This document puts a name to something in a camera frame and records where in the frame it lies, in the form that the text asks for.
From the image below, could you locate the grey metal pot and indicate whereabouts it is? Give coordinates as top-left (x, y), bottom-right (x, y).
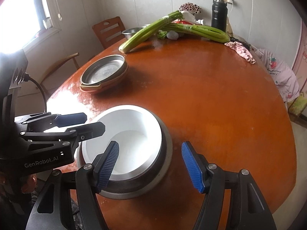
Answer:
top-left (76, 105), bottom-right (173, 200)

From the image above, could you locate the large white noodle bowl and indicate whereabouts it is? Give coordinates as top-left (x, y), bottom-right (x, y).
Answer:
top-left (82, 105), bottom-right (162, 181)

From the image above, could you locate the pink animal-shaped plate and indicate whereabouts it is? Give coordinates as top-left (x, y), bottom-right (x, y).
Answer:
top-left (80, 72), bottom-right (127, 94)

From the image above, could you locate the shallow stainless steel pan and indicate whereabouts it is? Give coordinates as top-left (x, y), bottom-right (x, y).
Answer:
top-left (80, 55), bottom-right (127, 85)

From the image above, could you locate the yellow wooden plate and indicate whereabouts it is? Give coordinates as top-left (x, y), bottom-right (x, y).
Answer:
top-left (80, 62), bottom-right (129, 92)

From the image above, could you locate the curved-back dark seat chair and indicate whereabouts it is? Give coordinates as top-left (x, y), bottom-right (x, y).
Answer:
top-left (35, 52), bottom-right (81, 96)

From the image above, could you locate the brown wooden slat chair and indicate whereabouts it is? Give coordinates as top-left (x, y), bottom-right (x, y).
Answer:
top-left (92, 17), bottom-right (125, 49)

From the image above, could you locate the stainless steel mixing bowl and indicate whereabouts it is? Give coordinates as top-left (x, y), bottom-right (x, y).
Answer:
top-left (122, 27), bottom-right (144, 39)

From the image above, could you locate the pink strawberry child garment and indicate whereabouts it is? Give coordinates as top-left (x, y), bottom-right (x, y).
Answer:
top-left (256, 48), bottom-right (300, 103)

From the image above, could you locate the pink patterned cloth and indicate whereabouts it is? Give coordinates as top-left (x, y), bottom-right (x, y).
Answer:
top-left (224, 41), bottom-right (256, 64)

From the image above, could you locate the rear celery bunch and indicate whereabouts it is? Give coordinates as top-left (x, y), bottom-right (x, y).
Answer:
top-left (162, 23), bottom-right (230, 43)

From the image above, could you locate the celery bunch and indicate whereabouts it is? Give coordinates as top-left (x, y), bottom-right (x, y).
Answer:
top-left (118, 10), bottom-right (183, 54)
top-left (162, 23), bottom-right (230, 43)

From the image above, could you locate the white foam fruit net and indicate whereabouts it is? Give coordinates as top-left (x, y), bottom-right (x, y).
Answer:
top-left (167, 31), bottom-right (179, 40)

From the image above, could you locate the front celery bunch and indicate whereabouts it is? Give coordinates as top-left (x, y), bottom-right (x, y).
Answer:
top-left (118, 10), bottom-right (183, 54)

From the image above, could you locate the black thermos flask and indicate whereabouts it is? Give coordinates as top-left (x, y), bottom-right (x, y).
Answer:
top-left (211, 0), bottom-right (228, 32)

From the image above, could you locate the black cable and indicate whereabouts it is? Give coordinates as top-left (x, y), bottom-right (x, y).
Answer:
top-left (23, 74), bottom-right (48, 113)

